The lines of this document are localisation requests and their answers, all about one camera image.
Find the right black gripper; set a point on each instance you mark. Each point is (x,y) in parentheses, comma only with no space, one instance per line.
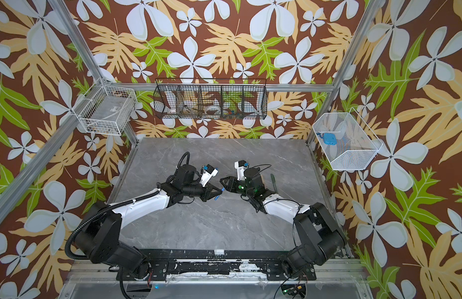
(231,185)

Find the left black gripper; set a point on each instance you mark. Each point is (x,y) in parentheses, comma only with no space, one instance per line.
(213,193)

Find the light green pen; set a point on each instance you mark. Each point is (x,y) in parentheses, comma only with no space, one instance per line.
(274,183)

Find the blue pen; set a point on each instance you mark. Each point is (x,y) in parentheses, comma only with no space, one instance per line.
(222,190)

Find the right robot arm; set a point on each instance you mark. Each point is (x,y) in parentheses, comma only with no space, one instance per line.
(320,237)

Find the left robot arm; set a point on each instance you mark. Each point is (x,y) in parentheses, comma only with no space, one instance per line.
(97,237)

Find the blue object in basket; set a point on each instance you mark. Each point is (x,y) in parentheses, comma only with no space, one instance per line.
(330,139)

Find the white mesh basket right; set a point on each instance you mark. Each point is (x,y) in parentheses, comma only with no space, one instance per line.
(357,144)

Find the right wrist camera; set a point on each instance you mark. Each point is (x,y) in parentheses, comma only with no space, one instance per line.
(241,166)

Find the black wire basket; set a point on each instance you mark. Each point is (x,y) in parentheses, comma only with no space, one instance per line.
(213,98)

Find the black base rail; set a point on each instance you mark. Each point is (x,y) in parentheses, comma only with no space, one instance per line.
(268,265)

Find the white wire basket left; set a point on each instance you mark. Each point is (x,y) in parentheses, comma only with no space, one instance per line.
(106,108)

